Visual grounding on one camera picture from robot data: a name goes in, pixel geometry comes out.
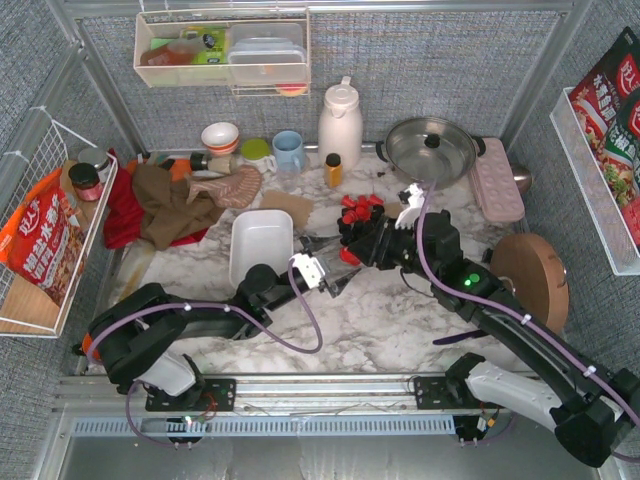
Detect round wooden board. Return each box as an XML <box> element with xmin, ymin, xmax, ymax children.
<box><xmin>490</xmin><ymin>233</ymin><xmax>569</xmax><ymax>334</ymax></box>

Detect steel ladle bowl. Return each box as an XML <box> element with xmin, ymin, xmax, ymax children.
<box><xmin>510</xmin><ymin>163</ymin><xmax>533</xmax><ymax>195</ymax></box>

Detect white right wall basket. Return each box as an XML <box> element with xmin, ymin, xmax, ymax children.
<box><xmin>549</xmin><ymin>87</ymin><xmax>639</xmax><ymax>276</ymax></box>

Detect clear plastic food containers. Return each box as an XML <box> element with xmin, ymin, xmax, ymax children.
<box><xmin>227</xmin><ymin>22</ymin><xmax>307</xmax><ymax>85</ymax></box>

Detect pink egg tray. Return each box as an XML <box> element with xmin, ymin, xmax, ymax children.
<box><xmin>469</xmin><ymin>137</ymin><xmax>525</xmax><ymax>223</ymax></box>

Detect brown cloth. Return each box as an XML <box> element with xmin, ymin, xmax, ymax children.
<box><xmin>132</xmin><ymin>165</ymin><xmax>225</xmax><ymax>251</ymax></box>

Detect white orange striped bowl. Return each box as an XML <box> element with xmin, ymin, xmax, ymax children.
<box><xmin>201</xmin><ymin>122</ymin><xmax>239</xmax><ymax>155</ymax></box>

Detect pink striped towel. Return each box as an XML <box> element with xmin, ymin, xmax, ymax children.
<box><xmin>186</xmin><ymin>165</ymin><xmax>262</xmax><ymax>209</ymax></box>

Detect white plastic storage basket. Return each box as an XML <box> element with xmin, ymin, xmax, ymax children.
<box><xmin>229</xmin><ymin>209</ymin><xmax>294</xmax><ymax>288</ymax></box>

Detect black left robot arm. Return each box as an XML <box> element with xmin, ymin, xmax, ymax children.
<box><xmin>82</xmin><ymin>236</ymin><xmax>357</xmax><ymax>397</ymax></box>

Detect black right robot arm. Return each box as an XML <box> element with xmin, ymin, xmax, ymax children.
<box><xmin>346</xmin><ymin>210</ymin><xmax>639</xmax><ymax>468</ymax></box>

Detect silver lidded jar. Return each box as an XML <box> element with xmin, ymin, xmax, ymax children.
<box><xmin>77</xmin><ymin>147</ymin><xmax>111</xmax><ymax>183</ymax></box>

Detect dark lidded red jar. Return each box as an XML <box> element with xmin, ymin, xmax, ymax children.
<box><xmin>68</xmin><ymin>163</ymin><xmax>103</xmax><ymax>202</ymax></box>

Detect red cloth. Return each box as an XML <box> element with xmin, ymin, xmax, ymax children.
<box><xmin>103</xmin><ymin>159</ymin><xmax>190</xmax><ymax>249</ymax></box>

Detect cream wall shelf basket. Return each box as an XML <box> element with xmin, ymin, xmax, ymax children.
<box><xmin>133</xmin><ymin>8</ymin><xmax>311</xmax><ymax>96</ymax></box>

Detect blue mug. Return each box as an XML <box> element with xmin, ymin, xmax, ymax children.
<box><xmin>272</xmin><ymin>130</ymin><xmax>307</xmax><ymax>172</ymax></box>

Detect white wire wall basket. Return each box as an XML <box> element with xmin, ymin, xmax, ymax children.
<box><xmin>1</xmin><ymin>106</ymin><xmax>119</xmax><ymax>338</ymax></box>

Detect orange spice bottle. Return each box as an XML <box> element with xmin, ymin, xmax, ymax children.
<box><xmin>324</xmin><ymin>153</ymin><xmax>342</xmax><ymax>188</ymax></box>

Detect tan scouring pad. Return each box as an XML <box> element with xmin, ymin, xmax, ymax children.
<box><xmin>259</xmin><ymin>190</ymin><xmax>314</xmax><ymax>230</ymax></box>
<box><xmin>384</xmin><ymin>202</ymin><xmax>412</xmax><ymax>219</ymax></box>

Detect glass jar lying down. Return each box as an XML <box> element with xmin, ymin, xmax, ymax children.
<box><xmin>189</xmin><ymin>152</ymin><xmax>237</xmax><ymax>175</ymax></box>

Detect red seasoning packet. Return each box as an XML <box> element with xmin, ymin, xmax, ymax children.
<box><xmin>569</xmin><ymin>27</ymin><xmax>639</xmax><ymax>245</ymax></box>

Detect white thermos jug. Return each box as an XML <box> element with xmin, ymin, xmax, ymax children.
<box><xmin>318</xmin><ymin>76</ymin><xmax>363</xmax><ymax>171</ymax></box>

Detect orange snack bag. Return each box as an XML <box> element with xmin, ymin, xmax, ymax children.
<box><xmin>1</xmin><ymin>168</ymin><xmax>84</xmax><ymax>306</ymax></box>

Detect green lidded white cup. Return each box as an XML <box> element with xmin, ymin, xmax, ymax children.
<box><xmin>240</xmin><ymin>138</ymin><xmax>277</xmax><ymax>173</ymax></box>

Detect orange plastic cup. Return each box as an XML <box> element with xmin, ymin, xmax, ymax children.
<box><xmin>72</xmin><ymin>334</ymin><xmax>101</xmax><ymax>364</ymax></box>

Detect green packet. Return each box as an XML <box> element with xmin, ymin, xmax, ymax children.
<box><xmin>180</xmin><ymin>26</ymin><xmax>228</xmax><ymax>65</ymax></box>

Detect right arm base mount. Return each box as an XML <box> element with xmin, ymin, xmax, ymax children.
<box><xmin>410</xmin><ymin>375</ymin><xmax>480</xmax><ymax>410</ymax></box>

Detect steel pot with lid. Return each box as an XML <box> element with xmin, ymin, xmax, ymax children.
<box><xmin>375</xmin><ymin>117</ymin><xmax>487</xmax><ymax>189</ymax></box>

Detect clear glass cup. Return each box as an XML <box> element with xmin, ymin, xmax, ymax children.
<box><xmin>276</xmin><ymin>166</ymin><xmax>300</xmax><ymax>193</ymax></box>

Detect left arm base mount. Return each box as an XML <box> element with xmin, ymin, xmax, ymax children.
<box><xmin>145</xmin><ymin>378</ymin><xmax>237</xmax><ymax>413</ymax></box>

